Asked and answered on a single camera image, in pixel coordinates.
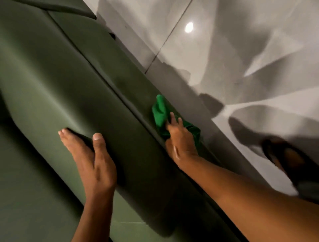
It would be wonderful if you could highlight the person's left hand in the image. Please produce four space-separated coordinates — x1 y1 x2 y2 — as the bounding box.
58 128 117 198

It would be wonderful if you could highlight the person's right hand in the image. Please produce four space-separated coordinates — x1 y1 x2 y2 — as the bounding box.
165 112 199 168

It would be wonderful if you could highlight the green cleaning cloth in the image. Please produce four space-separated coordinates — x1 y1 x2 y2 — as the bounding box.
152 94 201 147

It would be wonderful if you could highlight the olive green sofa cushion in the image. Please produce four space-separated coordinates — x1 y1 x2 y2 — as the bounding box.
15 0 97 20
0 0 200 238

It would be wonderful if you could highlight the person's left forearm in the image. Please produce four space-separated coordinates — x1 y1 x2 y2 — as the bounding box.
71 191 115 242

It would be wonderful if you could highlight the person's right forearm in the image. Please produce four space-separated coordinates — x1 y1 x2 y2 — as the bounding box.
178 155 319 242

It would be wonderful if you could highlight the black sandal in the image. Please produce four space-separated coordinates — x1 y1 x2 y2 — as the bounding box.
261 136 319 192

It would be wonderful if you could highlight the person's right foot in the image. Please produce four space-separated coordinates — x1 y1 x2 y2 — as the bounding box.
274 147 308 175

